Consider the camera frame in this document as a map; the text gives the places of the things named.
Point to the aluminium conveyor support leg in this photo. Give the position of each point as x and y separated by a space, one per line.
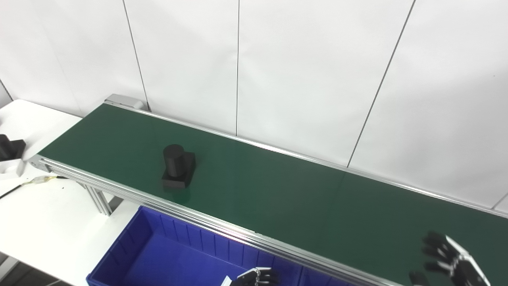
97 198

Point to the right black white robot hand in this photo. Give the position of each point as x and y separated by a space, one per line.
460 270

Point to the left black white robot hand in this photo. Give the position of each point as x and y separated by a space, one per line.
254 278

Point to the black cylinder block part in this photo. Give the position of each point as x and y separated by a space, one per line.
176 165

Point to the green conveyor belt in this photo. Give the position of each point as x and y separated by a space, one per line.
278 190

